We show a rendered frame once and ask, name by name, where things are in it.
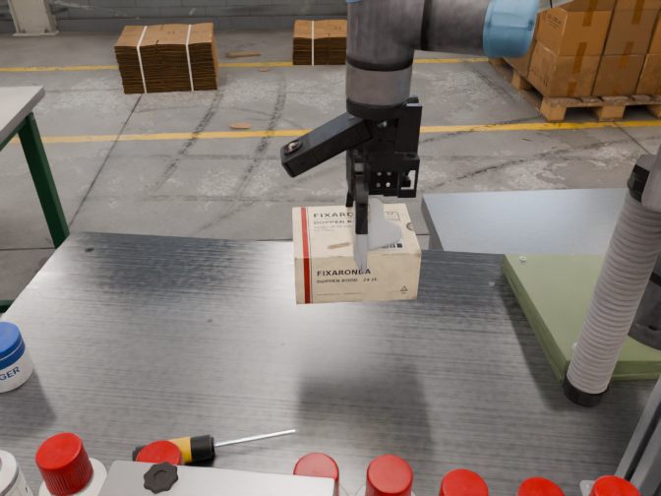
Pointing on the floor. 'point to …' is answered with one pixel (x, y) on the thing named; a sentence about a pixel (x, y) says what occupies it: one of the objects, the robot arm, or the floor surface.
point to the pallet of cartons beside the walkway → (591, 59)
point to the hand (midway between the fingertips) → (352, 241)
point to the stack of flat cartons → (167, 58)
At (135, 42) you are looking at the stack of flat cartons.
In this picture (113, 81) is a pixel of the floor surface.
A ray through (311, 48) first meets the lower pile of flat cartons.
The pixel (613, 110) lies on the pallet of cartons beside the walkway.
